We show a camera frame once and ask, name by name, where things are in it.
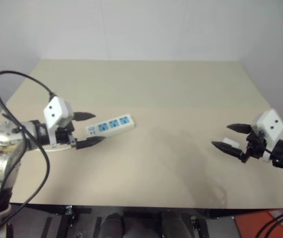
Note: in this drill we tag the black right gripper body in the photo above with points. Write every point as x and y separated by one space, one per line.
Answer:
255 146

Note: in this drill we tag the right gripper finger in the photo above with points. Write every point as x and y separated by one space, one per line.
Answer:
240 128
228 148

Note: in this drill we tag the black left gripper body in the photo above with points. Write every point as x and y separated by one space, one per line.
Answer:
63 137

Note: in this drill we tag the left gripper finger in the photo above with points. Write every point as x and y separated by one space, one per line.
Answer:
84 116
89 143

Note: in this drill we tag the white plug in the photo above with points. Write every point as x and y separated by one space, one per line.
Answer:
229 141

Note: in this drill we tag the white power strip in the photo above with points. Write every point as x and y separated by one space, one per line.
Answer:
116 123

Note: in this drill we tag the orange box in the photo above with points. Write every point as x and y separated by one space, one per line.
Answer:
250 223

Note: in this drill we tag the dark rounded shape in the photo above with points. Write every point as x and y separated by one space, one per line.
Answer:
111 225

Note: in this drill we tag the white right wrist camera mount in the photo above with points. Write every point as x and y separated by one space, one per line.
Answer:
270 124

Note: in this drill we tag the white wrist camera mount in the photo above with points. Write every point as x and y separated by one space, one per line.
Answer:
55 109
270 124

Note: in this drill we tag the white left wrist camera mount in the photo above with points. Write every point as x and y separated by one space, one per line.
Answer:
55 109

